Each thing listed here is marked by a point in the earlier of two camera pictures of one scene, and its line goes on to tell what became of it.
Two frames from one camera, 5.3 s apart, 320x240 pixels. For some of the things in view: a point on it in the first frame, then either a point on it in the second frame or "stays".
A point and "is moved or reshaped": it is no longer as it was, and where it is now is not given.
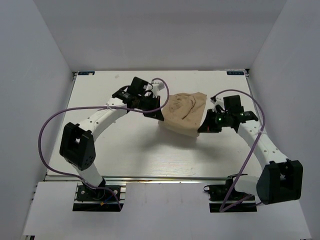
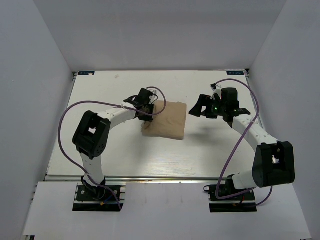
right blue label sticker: (235, 73) stays
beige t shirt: (183, 113) is moved or reshaped
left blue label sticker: (86, 73) stays
